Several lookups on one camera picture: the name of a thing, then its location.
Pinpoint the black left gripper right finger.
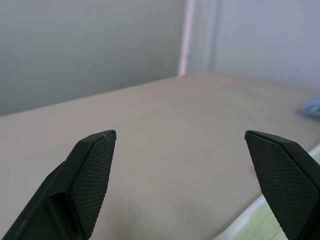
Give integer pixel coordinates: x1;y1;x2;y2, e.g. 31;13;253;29
244;130;320;240

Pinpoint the blue towel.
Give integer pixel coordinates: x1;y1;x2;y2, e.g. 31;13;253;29
297;95;320;118

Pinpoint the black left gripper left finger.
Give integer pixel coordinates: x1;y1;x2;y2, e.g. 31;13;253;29
0;129;117;240

